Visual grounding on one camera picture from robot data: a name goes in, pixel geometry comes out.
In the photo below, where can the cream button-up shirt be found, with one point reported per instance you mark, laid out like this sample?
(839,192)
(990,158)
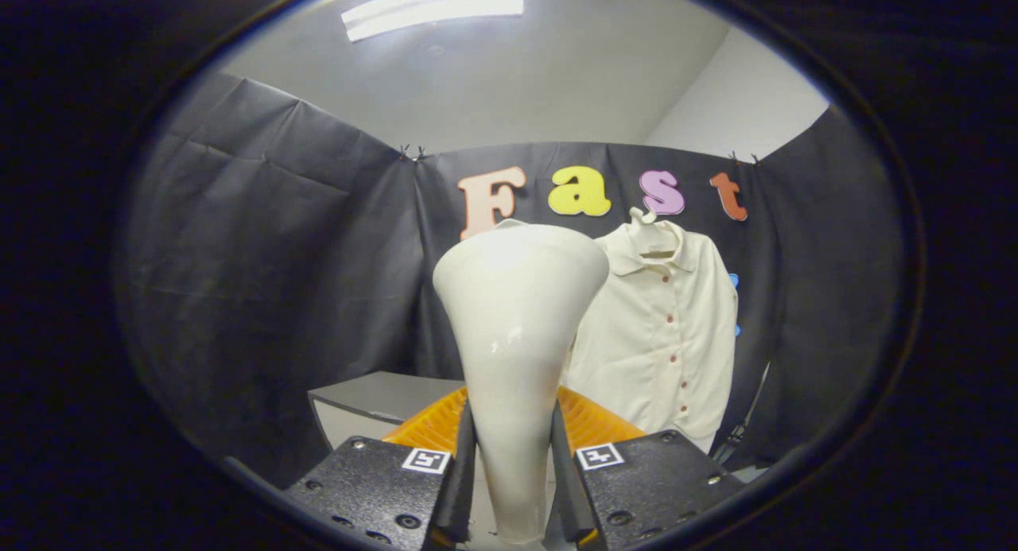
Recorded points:
(660,344)

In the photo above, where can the white garment steamer head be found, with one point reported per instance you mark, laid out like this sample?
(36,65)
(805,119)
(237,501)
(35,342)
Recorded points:
(517,336)

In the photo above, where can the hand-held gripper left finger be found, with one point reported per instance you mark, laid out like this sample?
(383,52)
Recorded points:
(464,491)

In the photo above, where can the ceiling light fixture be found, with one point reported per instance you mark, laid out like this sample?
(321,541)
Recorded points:
(433,6)

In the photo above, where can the grey cabinet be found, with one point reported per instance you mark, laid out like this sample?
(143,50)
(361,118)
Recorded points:
(374,392)

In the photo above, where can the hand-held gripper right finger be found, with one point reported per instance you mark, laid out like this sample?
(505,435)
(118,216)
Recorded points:
(563,491)

